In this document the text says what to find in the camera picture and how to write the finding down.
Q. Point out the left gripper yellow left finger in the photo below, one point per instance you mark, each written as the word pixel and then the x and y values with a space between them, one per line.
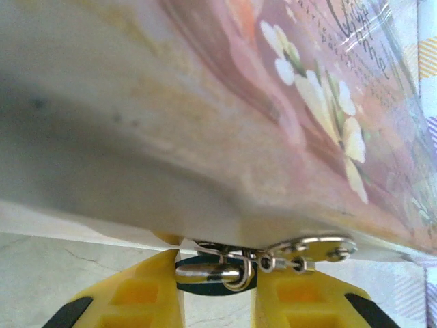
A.
pixel 136 300

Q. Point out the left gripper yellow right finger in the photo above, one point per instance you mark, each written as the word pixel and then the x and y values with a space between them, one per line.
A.
pixel 307 304

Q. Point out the pink fairy print tin box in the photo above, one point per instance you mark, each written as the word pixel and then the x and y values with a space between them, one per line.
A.
pixel 205 102

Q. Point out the silver box hasp latch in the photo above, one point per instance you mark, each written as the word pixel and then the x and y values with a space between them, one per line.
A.
pixel 321 249

